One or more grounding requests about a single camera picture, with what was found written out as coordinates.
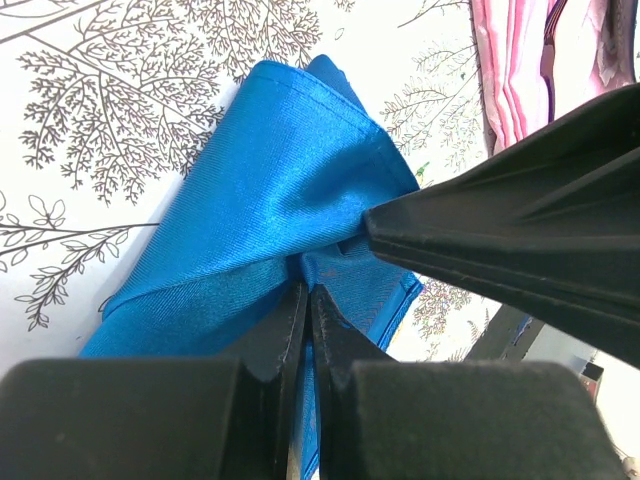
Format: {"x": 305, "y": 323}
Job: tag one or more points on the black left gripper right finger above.
{"x": 379, "y": 418}

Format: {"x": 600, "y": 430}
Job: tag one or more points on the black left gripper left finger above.
{"x": 228, "y": 416}

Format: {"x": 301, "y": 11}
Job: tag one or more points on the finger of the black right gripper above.
{"x": 591, "y": 295}
{"x": 573, "y": 185}

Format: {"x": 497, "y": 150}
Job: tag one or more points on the blue satin napkin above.
{"x": 276, "y": 198}

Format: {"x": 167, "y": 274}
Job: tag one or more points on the purple metallic fork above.
{"x": 548, "y": 54}

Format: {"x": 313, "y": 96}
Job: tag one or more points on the pink floral placemat cloth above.
{"x": 540, "y": 60}

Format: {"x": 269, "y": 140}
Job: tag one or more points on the floral tablecloth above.
{"x": 105, "y": 105}

